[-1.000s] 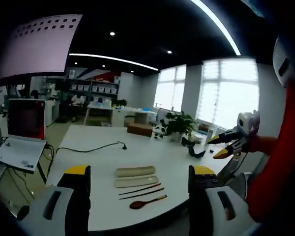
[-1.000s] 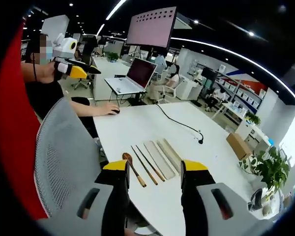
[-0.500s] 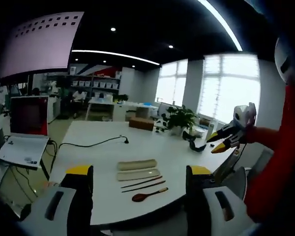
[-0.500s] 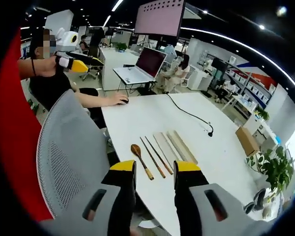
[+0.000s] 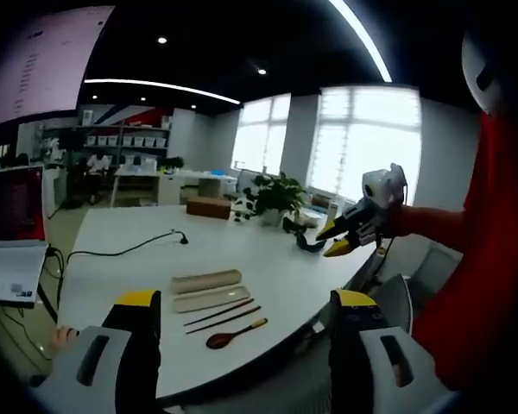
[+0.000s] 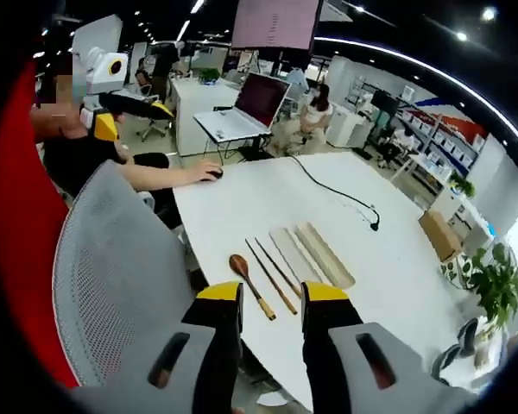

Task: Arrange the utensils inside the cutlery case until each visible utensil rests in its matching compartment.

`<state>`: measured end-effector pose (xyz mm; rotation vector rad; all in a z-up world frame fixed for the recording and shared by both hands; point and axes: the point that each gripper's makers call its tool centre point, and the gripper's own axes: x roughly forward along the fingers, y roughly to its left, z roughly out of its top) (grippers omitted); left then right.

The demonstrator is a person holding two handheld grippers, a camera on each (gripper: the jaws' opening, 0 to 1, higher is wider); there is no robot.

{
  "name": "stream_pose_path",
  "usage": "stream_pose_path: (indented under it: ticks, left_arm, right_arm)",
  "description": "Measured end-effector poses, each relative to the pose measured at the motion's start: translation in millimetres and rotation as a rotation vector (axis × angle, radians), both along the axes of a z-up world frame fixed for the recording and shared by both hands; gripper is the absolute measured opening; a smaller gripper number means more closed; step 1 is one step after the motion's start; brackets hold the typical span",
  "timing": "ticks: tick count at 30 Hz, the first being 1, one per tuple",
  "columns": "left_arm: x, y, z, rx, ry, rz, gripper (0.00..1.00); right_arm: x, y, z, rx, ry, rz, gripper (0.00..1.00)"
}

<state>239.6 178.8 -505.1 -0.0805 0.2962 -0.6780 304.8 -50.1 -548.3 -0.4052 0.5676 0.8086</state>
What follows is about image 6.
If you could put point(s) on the wooden spoon utensil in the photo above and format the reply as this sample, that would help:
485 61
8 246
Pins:
241 265

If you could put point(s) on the black monitor on stand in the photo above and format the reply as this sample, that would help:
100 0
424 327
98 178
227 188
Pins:
384 103

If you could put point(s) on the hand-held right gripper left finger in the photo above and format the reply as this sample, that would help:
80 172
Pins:
172 371

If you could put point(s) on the beige cutlery case lid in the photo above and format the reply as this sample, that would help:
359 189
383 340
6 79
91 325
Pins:
295 254

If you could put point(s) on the beige cutlery case tray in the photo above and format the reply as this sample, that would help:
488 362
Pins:
326 256

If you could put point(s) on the white board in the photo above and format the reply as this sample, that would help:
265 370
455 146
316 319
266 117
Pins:
97 34

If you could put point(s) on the dark wooden chopstick utensil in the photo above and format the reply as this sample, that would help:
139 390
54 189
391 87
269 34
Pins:
269 276
280 269

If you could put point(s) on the small green potted plant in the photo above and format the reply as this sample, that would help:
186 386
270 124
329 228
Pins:
463 184

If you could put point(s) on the white desk partition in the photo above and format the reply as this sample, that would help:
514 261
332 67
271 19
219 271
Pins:
198 116

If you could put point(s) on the large hanging monitor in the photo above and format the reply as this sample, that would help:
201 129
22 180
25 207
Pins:
274 23

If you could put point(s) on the person's red garment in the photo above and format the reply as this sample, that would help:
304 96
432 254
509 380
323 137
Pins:
23 224

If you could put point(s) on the grey mesh office chair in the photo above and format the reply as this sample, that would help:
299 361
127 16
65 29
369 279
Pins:
121 267

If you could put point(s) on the laptop stand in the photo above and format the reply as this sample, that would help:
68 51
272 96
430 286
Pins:
237 146

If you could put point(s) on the white laptop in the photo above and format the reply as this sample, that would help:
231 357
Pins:
259 103

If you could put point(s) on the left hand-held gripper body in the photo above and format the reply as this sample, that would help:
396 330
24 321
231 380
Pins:
101 73

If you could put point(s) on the black computer mouse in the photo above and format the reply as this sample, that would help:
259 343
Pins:
216 174

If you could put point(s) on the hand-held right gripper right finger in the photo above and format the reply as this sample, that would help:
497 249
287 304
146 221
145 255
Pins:
371 379

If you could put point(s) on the shelf of white boxes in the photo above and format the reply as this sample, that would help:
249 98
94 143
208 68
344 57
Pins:
444 138

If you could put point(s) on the cardboard box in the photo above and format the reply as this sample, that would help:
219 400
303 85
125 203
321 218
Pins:
440 235

